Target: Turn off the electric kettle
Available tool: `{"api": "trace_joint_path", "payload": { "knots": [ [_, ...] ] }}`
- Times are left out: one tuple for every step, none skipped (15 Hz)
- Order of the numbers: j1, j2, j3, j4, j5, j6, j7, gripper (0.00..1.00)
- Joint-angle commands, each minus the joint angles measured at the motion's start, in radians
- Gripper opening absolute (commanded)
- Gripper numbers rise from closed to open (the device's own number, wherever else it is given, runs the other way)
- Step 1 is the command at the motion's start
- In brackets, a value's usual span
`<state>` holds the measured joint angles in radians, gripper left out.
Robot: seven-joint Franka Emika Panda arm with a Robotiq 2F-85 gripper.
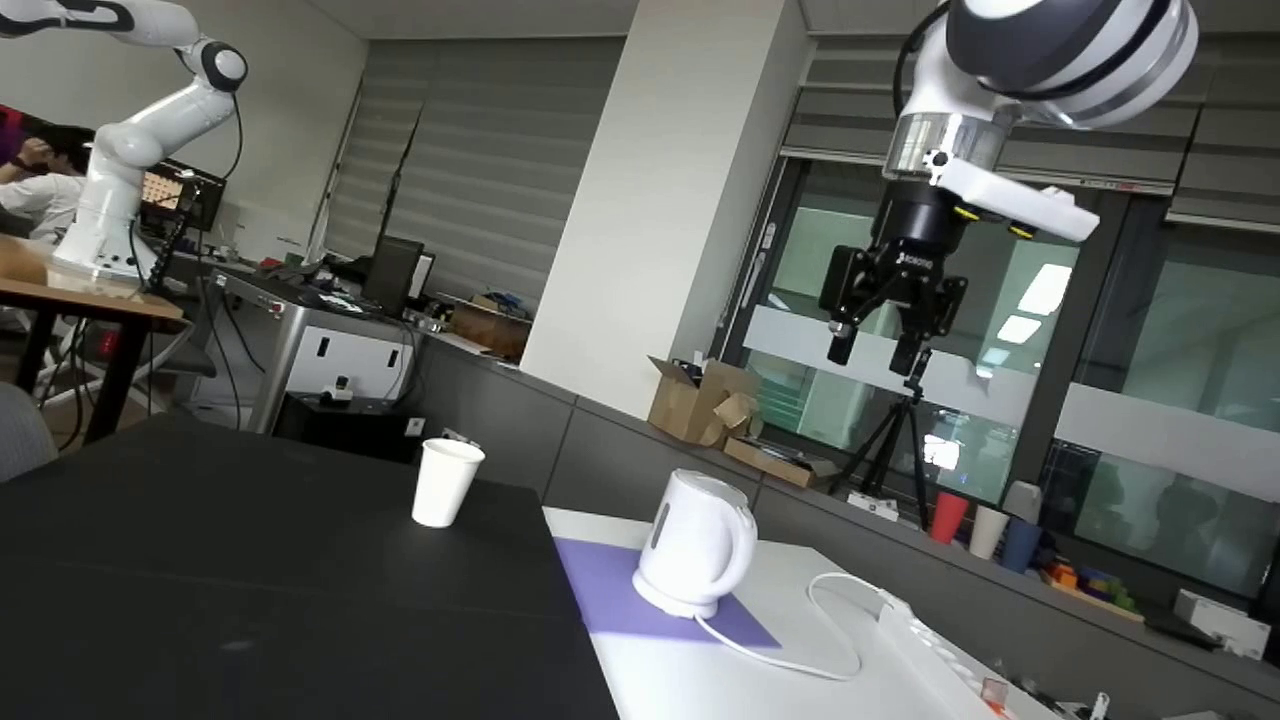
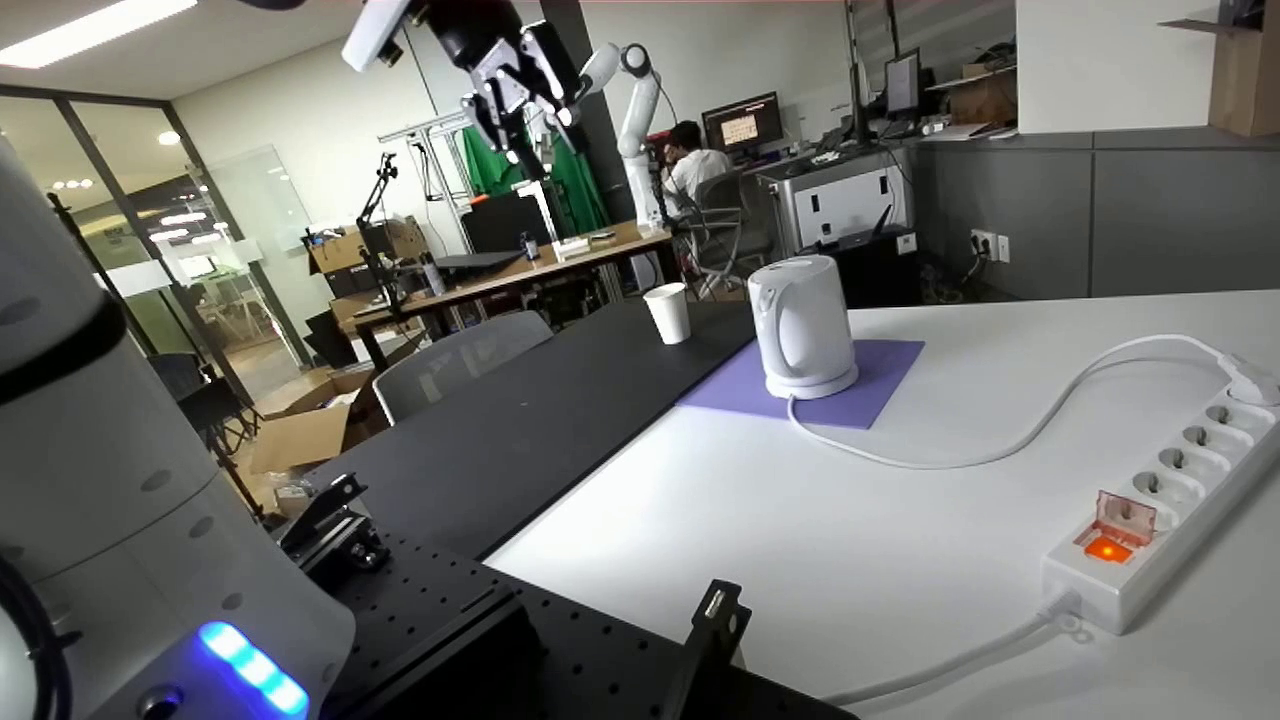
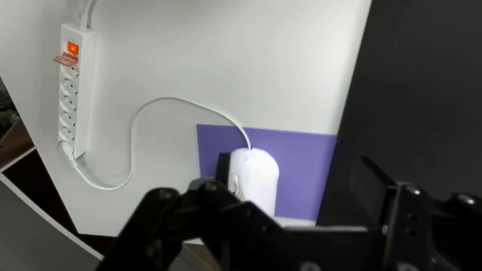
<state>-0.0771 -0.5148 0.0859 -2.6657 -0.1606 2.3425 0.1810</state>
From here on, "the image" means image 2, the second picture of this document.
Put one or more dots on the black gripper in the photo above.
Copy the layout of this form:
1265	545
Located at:
514	62

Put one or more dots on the white electric kettle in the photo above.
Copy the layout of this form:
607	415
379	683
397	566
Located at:
802	325

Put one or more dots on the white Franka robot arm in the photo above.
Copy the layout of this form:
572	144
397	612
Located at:
105	465

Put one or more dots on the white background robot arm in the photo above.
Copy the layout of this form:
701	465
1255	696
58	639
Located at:
643	127

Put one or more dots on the green hanging cloth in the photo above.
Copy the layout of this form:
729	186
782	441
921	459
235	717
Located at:
572	186

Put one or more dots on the wooden office desk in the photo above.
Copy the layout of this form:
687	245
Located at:
533	269

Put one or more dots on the seated person in white shirt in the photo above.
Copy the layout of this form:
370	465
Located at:
699	166

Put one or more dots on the white paper cup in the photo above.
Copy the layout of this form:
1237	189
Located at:
668	313

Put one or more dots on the grey office chair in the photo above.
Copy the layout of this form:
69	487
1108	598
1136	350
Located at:
460	357

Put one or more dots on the white equipment cabinet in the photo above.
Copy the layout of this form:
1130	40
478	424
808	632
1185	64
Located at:
845	205

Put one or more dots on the dark slim computer monitor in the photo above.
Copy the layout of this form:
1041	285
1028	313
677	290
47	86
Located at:
902	86

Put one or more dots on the ceiling light panel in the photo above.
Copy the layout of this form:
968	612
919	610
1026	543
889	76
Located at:
92	31

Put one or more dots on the brown cardboard box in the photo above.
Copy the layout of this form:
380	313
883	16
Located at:
301	432

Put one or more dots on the purple square mat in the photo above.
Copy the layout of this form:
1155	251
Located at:
883	373

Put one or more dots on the black flat table clamp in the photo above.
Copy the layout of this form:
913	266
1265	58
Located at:
325	526

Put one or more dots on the black upright table clamp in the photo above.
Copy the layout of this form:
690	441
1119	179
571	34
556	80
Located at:
706	641

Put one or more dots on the white power strip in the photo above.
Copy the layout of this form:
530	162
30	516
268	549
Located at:
1173	505

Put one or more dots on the black camera tripod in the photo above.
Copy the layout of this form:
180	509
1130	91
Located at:
379	224

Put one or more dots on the white wall outlet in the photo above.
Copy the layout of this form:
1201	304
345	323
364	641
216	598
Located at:
990	245

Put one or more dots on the wooden wall shelf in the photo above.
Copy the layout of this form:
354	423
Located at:
1245	74

